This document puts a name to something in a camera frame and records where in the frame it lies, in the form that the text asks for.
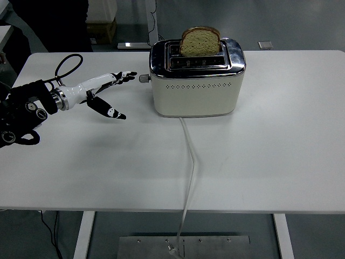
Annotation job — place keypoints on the cream toaster chrome top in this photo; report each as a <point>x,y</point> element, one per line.
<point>194,99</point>

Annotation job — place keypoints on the white box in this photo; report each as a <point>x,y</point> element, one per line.
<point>103,9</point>

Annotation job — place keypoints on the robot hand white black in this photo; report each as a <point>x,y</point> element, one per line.
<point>81,90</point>

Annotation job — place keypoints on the grey metal plate with screws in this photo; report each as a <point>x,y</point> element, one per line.
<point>215,248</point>

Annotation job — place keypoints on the person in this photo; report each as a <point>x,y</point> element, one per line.
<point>54,24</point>

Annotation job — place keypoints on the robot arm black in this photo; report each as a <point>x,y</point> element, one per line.
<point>21,108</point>

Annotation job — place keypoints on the brown cardboard box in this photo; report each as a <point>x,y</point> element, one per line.
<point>103,31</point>

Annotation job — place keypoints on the grey floor socket plate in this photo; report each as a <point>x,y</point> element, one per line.
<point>265,44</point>

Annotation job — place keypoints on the brown bread slice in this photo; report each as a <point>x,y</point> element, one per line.
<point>199,43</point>

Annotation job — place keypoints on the white table leg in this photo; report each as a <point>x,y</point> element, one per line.
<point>83,234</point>
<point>284,237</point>

